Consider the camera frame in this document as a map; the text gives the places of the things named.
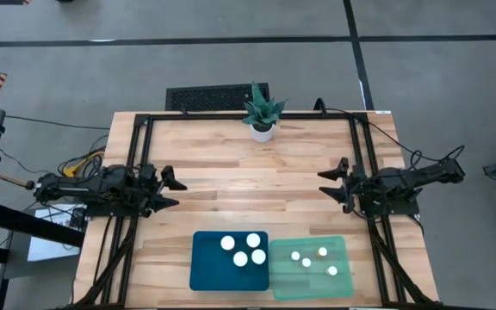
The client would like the large orange pill bottle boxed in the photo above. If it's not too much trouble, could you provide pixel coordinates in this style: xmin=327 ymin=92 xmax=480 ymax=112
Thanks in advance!
xmin=250 ymin=248 xmax=268 ymax=266

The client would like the yellow cable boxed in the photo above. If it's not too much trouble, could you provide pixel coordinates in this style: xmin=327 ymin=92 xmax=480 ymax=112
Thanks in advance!
xmin=62 ymin=150 xmax=105 ymax=178

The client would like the blue plastic bin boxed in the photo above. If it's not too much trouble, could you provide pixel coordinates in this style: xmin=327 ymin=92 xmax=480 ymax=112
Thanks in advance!
xmin=189 ymin=230 xmax=270 ymax=292

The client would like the wooden handle stick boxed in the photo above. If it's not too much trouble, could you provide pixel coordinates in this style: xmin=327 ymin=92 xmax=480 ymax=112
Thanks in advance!
xmin=0 ymin=173 xmax=36 ymax=191

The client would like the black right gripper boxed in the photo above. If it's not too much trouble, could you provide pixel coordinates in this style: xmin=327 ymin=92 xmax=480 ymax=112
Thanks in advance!
xmin=317 ymin=157 xmax=365 ymax=214

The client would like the black metal table frame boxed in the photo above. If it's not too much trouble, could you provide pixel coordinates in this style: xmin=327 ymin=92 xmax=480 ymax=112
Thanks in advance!
xmin=73 ymin=110 xmax=438 ymax=309

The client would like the light green translucent bin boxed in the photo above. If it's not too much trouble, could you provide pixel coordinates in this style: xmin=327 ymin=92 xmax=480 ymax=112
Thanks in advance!
xmin=268 ymin=235 xmax=356 ymax=301

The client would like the green plant in white pot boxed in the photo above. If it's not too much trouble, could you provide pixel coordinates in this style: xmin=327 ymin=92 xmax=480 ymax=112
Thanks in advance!
xmin=241 ymin=80 xmax=288 ymax=144

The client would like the black floor cable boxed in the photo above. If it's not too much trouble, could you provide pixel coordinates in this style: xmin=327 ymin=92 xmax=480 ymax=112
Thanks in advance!
xmin=4 ymin=114 xmax=111 ymax=131

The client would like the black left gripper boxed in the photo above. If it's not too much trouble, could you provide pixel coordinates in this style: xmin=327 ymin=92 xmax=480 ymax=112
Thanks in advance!
xmin=135 ymin=163 xmax=188 ymax=214

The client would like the black stand beam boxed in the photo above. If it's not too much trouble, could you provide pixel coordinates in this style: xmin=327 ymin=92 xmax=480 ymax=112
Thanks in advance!
xmin=0 ymin=204 xmax=86 ymax=249

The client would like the white paper sheet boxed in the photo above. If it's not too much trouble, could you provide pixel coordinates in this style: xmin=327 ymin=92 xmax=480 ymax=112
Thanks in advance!
xmin=27 ymin=206 xmax=88 ymax=263

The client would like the black table cable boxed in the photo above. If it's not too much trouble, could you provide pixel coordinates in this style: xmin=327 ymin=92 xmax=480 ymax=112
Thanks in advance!
xmin=314 ymin=97 xmax=467 ymax=173

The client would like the small black device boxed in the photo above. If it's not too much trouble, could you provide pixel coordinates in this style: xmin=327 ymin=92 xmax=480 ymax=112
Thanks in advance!
xmin=69 ymin=206 xmax=88 ymax=229

